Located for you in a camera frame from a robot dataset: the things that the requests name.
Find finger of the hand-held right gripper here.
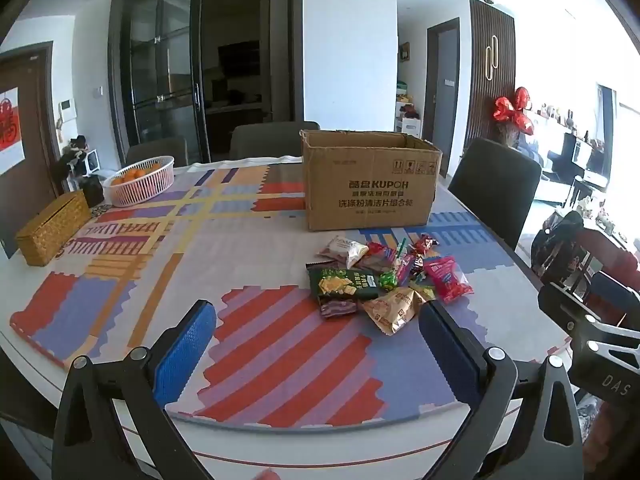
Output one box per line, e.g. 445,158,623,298
537,282,602,333

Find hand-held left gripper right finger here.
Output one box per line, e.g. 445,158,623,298
419,300,585,480

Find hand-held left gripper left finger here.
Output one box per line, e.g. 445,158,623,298
52,299,218,480

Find maroon striped snack packet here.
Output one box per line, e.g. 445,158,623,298
320,297,360,320

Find brown cardboard box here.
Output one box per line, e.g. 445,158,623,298
300,130,444,232

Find red chair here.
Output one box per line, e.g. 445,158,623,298
575,230,640,323

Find black backpack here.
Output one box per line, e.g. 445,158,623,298
530,210,586,286

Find brown paper snack packet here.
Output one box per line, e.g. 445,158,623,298
362,287,428,336

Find pink snack packet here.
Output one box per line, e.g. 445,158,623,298
424,256,474,303

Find colourful patterned table mat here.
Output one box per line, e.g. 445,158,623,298
10,157,571,428

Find dark green cracker packet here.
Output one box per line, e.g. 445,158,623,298
306,263,379,305

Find dark grey dining chair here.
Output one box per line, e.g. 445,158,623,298
447,137,543,251

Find white snack packet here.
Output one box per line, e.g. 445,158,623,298
320,236,370,268

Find black piano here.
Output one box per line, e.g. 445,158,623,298
560,131,608,181

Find white plastic basket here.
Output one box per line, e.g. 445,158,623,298
102,156,176,207

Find woven wicker tissue box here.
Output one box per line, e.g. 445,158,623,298
15,191,92,267

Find pile of oranges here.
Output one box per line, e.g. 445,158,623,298
111,162,163,186

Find small black container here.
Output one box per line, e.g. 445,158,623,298
80,175,105,208

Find red foil balloon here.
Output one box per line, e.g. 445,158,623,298
492,87,535,136

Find dark stuffed toy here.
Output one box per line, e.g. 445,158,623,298
59,135,91,183

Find dark slatted wooden cabinet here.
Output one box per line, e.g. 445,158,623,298
462,0,516,153

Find dark grey door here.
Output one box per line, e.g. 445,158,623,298
426,17,461,163

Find shelf with toys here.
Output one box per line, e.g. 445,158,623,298
395,92,423,136

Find brown wooden door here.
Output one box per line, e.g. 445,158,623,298
0,42,63,258

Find black framed glass sliding doors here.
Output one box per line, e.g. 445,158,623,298
109,0,303,165

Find red paper door decoration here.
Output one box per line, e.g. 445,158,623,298
0,87,26,173

